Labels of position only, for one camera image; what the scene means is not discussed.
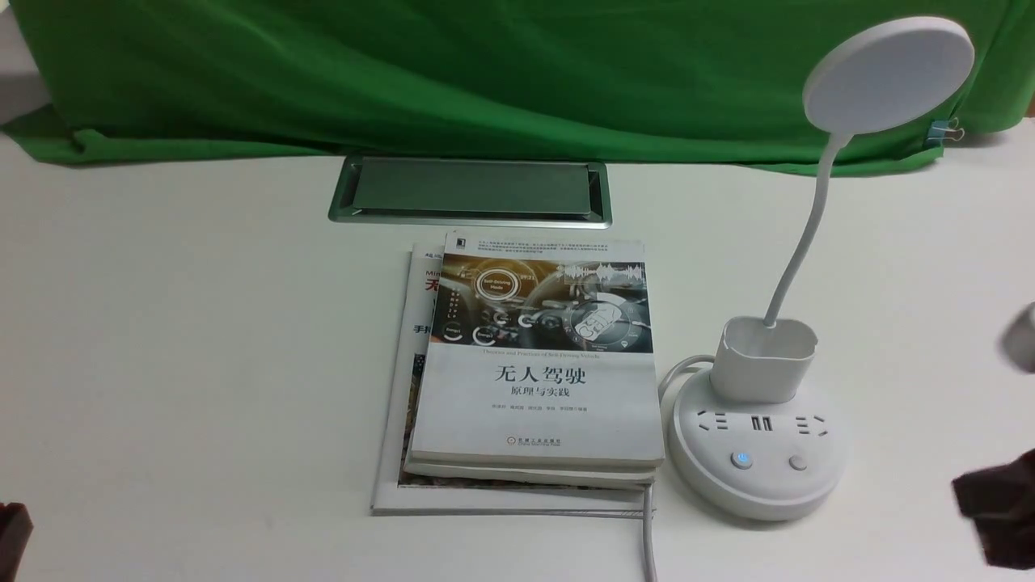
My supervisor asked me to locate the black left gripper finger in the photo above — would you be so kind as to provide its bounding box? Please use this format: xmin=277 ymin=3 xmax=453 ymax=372
xmin=1 ymin=504 xmax=34 ymax=581

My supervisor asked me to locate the top white self-driving book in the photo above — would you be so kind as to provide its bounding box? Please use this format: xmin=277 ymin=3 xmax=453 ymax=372
xmin=409 ymin=231 xmax=666 ymax=472

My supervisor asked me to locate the middle white book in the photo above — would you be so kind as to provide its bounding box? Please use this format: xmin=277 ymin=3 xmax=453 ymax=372
xmin=400 ymin=454 xmax=657 ymax=490

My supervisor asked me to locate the white desk lamp with base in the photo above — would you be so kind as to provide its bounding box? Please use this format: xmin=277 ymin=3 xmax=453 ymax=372
xmin=659 ymin=14 xmax=975 ymax=521

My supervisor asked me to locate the metal desk cable hatch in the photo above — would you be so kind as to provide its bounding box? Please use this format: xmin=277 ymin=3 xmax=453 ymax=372
xmin=327 ymin=154 xmax=614 ymax=230

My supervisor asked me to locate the bottom large white book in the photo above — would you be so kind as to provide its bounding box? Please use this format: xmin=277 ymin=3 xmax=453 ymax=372
xmin=369 ymin=243 xmax=644 ymax=520

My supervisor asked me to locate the blue binder clip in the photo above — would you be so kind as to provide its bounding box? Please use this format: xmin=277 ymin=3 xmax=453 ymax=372
xmin=923 ymin=117 xmax=965 ymax=149

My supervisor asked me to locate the white lamp power cable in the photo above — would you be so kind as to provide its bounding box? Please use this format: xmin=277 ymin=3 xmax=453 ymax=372
xmin=642 ymin=354 xmax=716 ymax=582

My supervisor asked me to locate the green backdrop cloth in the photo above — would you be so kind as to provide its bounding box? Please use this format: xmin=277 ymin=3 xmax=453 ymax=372
xmin=2 ymin=1 xmax=1033 ymax=176

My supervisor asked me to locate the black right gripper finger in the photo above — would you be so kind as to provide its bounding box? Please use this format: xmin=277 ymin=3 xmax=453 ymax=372
xmin=953 ymin=449 xmax=1034 ymax=570

